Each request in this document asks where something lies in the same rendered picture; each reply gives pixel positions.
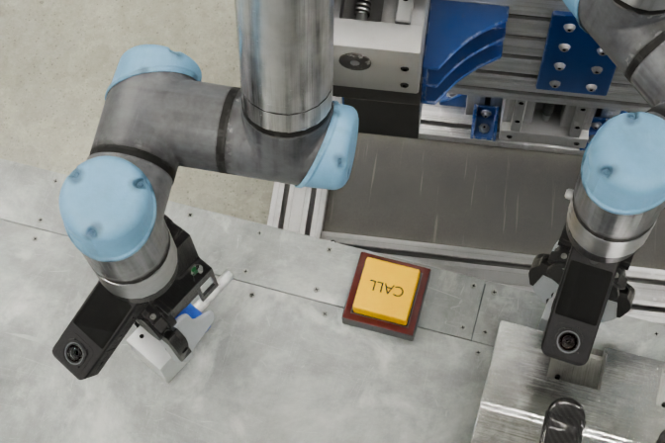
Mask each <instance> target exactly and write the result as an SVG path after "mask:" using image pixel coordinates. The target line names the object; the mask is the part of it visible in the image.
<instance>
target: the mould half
mask: <svg viewBox="0 0 665 443"><path fill-rule="evenodd" d="M543 334H544V331H542V330H538V329H534V328H530V327H526V326H523V325H519V324H515V323H511V322H507V321H503V320H501V323H500V326H499V330H498V334H497V337H496V341H495V345H494V349H493V353H492V357H491V361H490V365H489V369H488V373H487V377H486V382H485V386H484V390H483V394H482V397H481V401H480V405H479V409H478V414H477V418H476V422H475V426H474V430H473V434H472V438H471V442H470V443H539V439H540V435H541V430H542V425H543V421H544V417H545V413H546V411H548V409H549V407H550V405H551V404H552V403H553V402H554V401H555V400H557V399H561V398H570V399H574V400H575V401H576V402H578V403H579V404H581V406H582V407H583V409H584V412H585V421H586V425H585V429H584V433H583V437H582V442H581V443H656V440H658V438H659V435H660V434H661V433H662V431H664V430H665V407H663V406H659V405H656V400H657V395H658V390H659V384H660V379H661V374H662V368H665V362H662V361H658V360H654V359H651V358H647V357H643V356H639V355H635V354H631V353H627V352H623V351H619V350H615V349H612V348H609V347H606V349H605V353H608V355H607V360H606V365H605V370H604V374H603V378H602V383H601V388H600V390H595V389H591V388H587V387H583V386H579V385H576V384H572V383H568V382H564V381H560V380H556V379H553V378H549V377H547V372H548V368H549V363H550V359H551V357H548V356H546V355H545V354H544V353H543V352H542V350H541V342H542V337H543Z"/></svg>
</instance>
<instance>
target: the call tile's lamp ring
mask: <svg viewBox="0 0 665 443"><path fill-rule="evenodd" d="M367 257H371V258H375V259H379V260H383V261H387V262H391V263H395V264H399V265H403V266H407V267H411V268H415V269H419V270H420V271H421V273H423V275H422V279H421V283H420V287H419V290H418V294H417V298H416V301H415V305H414V309H413V312H412V316H411V320H410V323H409V327H408V328H406V327H404V326H400V325H396V324H392V323H388V322H384V321H381V320H377V319H373V318H369V317H365V316H361V315H357V314H354V313H350V311H351V308H352V304H353V301H354V297H355V294H356V291H357V287H358V284H359V280H360V277H361V273H362V270H363V266H364V263H365V260H366V258H367ZM429 271H430V269H429V268H425V267H421V266H417V265H413V264H409V263H405V262H401V261H397V260H393V259H389V258H385V257H381V256H377V255H373V254H369V253H365V252H361V254H360V258H359V261H358V265H357V268H356V271H355V275H354V278H353V282H352V285H351V288H350V292H349V295H348V299H347V302H346V306H345V309H344V312H343V316H342V317H343V318H347V319H351V320H355V321H359V322H363V323H366V324H370V325H374V326H378V327H382V328H386V329H389V330H393V331H397V332H401V333H405V334H409V335H412V336H413V334H414V330H415V326H416V322H417V319H418V315H419V311H420V308H421V304H422V300H423V296H424V293H425V289H426V285H427V282H428V275H429Z"/></svg>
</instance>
